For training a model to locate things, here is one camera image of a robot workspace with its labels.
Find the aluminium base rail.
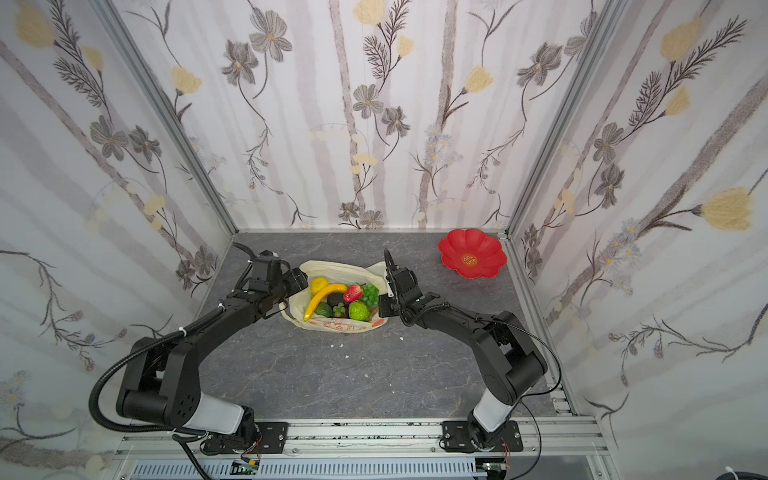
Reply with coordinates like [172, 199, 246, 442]
[108, 417, 620, 479]

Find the red flower-shaped plastic plate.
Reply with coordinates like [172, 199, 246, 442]
[438, 228, 507, 279]

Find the black corrugated cable conduit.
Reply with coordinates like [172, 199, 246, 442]
[88, 305, 229, 480]

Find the red fake strawberry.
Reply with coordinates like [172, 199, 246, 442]
[343, 284, 364, 303]

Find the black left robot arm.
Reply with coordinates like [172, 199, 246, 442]
[116, 251, 308, 436]

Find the dark fake avocado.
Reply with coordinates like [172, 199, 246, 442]
[325, 292, 347, 308]

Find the yellow fake banana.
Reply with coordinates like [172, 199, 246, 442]
[303, 282, 349, 323]

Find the aluminium frame post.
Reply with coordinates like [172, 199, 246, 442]
[504, 1, 630, 238]
[89, 0, 239, 238]

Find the pale yellow printed plastic bag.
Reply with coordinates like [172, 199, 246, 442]
[280, 260, 389, 333]

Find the green fake grape bunch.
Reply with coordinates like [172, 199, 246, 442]
[360, 283, 380, 309]

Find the aluminium frame post right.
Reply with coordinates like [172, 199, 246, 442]
[504, 1, 630, 238]

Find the bright green bumpy fake fruit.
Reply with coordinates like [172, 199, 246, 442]
[348, 301, 371, 322]

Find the yellow fake lemon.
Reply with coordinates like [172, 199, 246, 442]
[310, 277, 330, 296]

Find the aluminium frame post left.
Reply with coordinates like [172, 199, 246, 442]
[89, 0, 239, 238]

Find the green fake lime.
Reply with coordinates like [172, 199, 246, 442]
[314, 302, 334, 318]

